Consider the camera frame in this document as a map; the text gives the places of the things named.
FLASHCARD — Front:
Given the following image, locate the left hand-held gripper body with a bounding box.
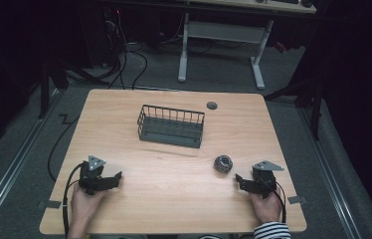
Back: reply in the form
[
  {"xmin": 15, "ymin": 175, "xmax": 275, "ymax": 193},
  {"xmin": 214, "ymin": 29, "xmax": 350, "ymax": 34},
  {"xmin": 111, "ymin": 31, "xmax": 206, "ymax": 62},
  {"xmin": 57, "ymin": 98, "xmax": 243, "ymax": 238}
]
[{"xmin": 78, "ymin": 154, "xmax": 115, "ymax": 196}]

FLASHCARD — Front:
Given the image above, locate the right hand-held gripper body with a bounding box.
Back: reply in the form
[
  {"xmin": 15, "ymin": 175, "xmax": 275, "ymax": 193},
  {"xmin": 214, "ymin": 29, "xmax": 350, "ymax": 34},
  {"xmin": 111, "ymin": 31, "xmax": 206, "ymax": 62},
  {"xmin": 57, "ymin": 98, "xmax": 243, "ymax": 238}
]
[{"xmin": 243, "ymin": 159, "xmax": 285, "ymax": 200}]

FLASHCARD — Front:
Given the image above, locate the steel wool scouring ball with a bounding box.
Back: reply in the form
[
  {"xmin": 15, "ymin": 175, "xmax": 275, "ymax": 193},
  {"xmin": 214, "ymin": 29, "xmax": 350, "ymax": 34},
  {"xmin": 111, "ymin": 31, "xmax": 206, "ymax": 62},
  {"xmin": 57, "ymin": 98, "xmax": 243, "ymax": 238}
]
[{"xmin": 213, "ymin": 154, "xmax": 234, "ymax": 174}]

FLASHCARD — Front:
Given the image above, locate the dark wire basket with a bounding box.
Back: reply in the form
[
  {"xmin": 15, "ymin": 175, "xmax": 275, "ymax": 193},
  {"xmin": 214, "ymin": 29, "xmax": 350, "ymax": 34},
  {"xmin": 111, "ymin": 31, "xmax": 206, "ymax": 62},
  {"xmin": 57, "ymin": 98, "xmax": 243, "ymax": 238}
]
[{"xmin": 136, "ymin": 104, "xmax": 206, "ymax": 149}]

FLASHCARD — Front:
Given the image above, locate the person's right hand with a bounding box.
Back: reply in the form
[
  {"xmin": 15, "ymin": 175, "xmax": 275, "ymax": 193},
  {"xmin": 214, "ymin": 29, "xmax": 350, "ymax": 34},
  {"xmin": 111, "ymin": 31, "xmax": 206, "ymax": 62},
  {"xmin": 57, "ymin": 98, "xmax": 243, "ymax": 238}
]
[{"xmin": 247, "ymin": 188, "xmax": 283, "ymax": 224}]

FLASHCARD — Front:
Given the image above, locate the person's left hand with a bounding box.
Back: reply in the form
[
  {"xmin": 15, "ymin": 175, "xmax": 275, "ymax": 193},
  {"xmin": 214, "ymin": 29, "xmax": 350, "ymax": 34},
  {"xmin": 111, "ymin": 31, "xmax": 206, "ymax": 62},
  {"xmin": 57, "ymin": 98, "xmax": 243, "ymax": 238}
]
[{"xmin": 71, "ymin": 185, "xmax": 109, "ymax": 230}]

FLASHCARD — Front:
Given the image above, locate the grey tape piece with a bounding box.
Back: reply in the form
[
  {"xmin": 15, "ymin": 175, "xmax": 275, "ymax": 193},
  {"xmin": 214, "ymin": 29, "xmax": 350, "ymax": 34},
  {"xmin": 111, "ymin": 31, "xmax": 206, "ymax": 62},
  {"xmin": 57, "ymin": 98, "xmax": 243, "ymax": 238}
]
[
  {"xmin": 286, "ymin": 195, "xmax": 307, "ymax": 205},
  {"xmin": 37, "ymin": 199, "xmax": 63, "ymax": 210}
]

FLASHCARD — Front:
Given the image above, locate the black metal stand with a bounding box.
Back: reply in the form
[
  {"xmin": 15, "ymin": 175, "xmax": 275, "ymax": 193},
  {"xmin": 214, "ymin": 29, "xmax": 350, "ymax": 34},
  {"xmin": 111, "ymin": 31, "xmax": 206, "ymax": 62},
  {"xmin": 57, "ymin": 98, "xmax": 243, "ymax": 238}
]
[
  {"xmin": 264, "ymin": 49, "xmax": 324, "ymax": 141},
  {"xmin": 36, "ymin": 56, "xmax": 108, "ymax": 120}
]

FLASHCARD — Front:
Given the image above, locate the white-framed wooden desk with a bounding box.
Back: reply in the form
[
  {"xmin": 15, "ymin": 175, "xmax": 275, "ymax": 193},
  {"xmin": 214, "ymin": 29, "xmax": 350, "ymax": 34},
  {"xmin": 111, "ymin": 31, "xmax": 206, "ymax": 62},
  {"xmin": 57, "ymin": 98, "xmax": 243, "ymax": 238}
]
[{"xmin": 176, "ymin": 0, "xmax": 318, "ymax": 91}]

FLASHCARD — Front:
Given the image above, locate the right hand-held gripper black cable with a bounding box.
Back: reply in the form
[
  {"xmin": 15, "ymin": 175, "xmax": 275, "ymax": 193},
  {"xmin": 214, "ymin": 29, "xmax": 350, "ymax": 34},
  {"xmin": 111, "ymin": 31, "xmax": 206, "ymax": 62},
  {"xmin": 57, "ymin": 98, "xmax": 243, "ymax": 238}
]
[{"xmin": 273, "ymin": 183, "xmax": 288, "ymax": 224}]

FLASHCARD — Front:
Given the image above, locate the hand-held gripper black cable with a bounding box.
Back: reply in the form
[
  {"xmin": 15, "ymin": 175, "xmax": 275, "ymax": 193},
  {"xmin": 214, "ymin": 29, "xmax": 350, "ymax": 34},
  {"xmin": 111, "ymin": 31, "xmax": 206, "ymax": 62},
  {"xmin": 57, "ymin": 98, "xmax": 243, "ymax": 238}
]
[
  {"xmin": 273, "ymin": 183, "xmax": 288, "ymax": 224},
  {"xmin": 61, "ymin": 161, "xmax": 86, "ymax": 239}
]

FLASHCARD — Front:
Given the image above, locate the left hand-held gripper black cable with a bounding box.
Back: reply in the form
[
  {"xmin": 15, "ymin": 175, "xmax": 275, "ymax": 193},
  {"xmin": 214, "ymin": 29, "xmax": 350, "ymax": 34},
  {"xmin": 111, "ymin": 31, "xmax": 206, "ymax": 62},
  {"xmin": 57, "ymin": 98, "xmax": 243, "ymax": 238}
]
[{"xmin": 61, "ymin": 161, "xmax": 86, "ymax": 239}]

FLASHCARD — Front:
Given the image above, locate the black floor cable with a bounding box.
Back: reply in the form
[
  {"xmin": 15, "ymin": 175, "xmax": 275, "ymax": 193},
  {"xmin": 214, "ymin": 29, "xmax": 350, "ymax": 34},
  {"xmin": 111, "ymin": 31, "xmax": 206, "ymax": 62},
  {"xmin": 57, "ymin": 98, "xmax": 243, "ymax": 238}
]
[{"xmin": 47, "ymin": 114, "xmax": 81, "ymax": 183}]

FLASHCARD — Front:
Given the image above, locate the metal floor rail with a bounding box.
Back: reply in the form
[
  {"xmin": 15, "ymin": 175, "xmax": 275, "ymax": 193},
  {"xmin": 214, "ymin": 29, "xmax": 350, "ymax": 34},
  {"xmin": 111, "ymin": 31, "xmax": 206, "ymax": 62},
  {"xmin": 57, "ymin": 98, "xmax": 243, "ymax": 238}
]
[
  {"xmin": 297, "ymin": 108, "xmax": 364, "ymax": 239},
  {"xmin": 0, "ymin": 89, "xmax": 63, "ymax": 233}
]

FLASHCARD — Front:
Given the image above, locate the bundle of black floor cables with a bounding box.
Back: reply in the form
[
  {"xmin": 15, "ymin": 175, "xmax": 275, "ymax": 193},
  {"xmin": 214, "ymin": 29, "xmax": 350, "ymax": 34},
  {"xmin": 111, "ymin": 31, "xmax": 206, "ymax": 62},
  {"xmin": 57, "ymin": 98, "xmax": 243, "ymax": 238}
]
[{"xmin": 102, "ymin": 6, "xmax": 149, "ymax": 91}]

